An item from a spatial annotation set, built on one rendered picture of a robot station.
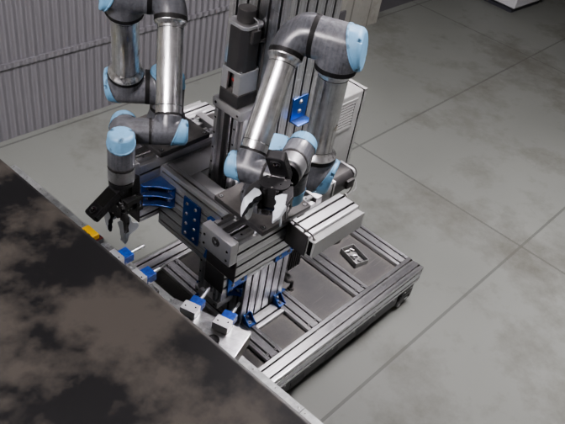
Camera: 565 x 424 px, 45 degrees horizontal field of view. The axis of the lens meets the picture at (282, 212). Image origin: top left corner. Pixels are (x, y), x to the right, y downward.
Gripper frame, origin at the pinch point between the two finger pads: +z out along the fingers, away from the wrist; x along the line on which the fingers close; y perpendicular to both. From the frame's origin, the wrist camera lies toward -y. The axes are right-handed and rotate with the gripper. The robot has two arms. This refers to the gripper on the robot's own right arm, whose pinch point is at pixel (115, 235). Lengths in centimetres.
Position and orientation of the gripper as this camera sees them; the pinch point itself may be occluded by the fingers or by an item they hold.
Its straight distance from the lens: 208.7
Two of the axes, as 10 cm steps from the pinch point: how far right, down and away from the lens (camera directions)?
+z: -1.4, 7.7, 6.2
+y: 6.6, -4.0, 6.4
